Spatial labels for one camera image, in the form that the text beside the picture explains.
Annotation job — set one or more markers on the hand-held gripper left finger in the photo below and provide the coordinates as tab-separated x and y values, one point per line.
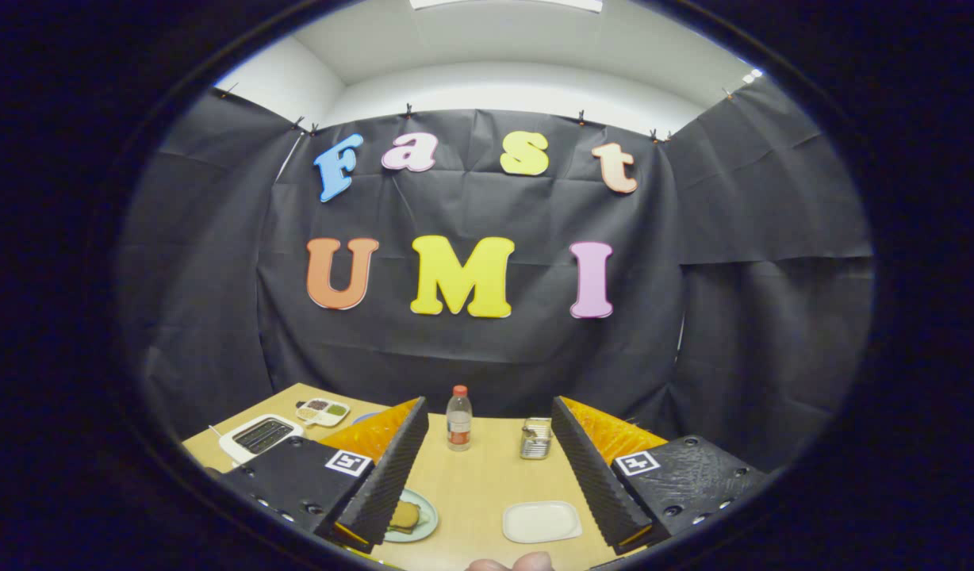
297	480

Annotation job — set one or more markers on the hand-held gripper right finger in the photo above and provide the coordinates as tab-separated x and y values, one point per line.
602	484

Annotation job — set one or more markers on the brown toast slice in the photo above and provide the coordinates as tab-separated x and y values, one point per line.
405	515

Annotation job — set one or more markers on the white toaster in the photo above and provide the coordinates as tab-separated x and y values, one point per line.
237	452

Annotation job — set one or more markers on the white rectangular dish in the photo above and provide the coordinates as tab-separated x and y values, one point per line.
542	522

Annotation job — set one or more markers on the white divided seasoning tray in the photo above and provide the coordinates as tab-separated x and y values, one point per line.
323	412

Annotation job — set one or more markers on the metal mesh utensil holder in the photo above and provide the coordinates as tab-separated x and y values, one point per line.
536	444

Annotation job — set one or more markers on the blue plate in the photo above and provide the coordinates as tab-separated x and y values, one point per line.
366	417

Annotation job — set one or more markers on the light green plate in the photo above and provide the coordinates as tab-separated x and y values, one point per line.
427	515

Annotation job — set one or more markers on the clear bottle red cap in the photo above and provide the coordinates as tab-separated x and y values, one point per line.
458	420

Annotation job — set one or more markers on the black backdrop cloth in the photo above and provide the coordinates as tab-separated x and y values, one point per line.
471	206

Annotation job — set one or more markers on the ceiling light panel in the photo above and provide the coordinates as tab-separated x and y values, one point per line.
507	3

